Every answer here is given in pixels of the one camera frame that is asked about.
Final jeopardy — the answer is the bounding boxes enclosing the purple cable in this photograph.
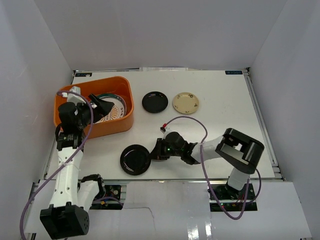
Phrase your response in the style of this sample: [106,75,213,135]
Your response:
[19,91,123,238]
[162,116,262,221]

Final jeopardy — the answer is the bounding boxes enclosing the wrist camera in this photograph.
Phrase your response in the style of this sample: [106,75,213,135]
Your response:
[160,123,172,140]
[61,86,85,103]

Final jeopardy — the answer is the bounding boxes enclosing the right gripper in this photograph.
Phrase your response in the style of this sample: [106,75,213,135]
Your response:
[148,137,182,160]

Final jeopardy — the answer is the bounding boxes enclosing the black plate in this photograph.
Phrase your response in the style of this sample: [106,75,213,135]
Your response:
[141,91,169,114]
[120,144,151,176]

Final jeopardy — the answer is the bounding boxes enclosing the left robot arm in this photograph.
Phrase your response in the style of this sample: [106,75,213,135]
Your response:
[39,94,114,240]

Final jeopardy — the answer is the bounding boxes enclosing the black plate front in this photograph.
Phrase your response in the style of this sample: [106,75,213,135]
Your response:
[120,144,151,176]

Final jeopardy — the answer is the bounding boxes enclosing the orange sunburst plate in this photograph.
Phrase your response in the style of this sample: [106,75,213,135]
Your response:
[94,93,127,125]

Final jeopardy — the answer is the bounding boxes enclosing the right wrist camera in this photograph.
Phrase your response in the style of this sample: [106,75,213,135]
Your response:
[160,123,172,140]

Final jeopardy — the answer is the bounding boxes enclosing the green rimmed white plate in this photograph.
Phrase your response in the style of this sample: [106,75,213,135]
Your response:
[96,93,128,118]

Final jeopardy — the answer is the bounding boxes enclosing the beige patterned plate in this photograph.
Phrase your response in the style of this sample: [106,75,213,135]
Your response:
[172,92,200,115]

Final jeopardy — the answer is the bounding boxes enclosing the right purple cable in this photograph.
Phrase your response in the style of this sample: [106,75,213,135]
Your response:
[162,116,262,221]

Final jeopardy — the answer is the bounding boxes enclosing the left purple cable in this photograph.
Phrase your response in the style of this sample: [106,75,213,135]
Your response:
[19,91,123,238]

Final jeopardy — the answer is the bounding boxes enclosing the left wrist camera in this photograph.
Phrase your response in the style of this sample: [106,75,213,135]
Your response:
[61,86,85,103]

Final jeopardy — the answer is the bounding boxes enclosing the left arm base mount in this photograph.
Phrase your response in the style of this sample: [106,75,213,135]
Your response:
[90,185,123,210]

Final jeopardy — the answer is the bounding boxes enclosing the orange plastic bin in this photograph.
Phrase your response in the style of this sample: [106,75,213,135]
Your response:
[61,76,134,139]

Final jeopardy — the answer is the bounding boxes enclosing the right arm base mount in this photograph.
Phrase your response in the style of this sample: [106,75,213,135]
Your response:
[207,183,258,212]

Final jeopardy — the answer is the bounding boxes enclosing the black plate rear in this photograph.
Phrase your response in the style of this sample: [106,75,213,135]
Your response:
[141,91,169,114]

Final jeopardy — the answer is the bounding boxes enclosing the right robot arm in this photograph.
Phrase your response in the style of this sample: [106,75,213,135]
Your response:
[148,128,265,200]

